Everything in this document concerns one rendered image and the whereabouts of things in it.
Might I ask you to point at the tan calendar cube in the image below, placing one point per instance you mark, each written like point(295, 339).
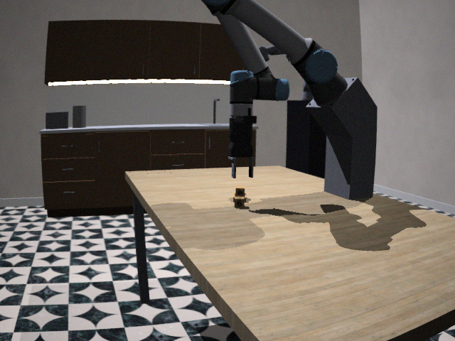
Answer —
point(239, 202)
point(239, 191)

